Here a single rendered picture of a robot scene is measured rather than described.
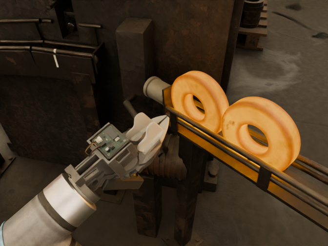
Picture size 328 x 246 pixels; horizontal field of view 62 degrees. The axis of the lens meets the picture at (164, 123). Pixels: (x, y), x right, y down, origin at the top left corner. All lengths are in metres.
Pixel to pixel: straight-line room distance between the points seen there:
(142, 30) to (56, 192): 0.44
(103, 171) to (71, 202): 0.07
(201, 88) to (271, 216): 0.87
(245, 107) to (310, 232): 0.92
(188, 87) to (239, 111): 0.13
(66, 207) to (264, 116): 0.36
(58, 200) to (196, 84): 0.34
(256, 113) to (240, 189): 0.88
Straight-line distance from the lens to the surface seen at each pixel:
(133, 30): 0.73
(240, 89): 1.95
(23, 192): 1.46
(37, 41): 0.98
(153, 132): 0.51
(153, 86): 0.70
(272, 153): 0.53
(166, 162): 0.76
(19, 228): 0.51
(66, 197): 0.49
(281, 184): 0.54
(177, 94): 0.64
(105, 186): 0.53
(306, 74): 2.28
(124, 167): 0.52
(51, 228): 0.50
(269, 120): 0.50
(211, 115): 0.58
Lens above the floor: 1.09
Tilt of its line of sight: 43 degrees down
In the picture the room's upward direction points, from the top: straight up
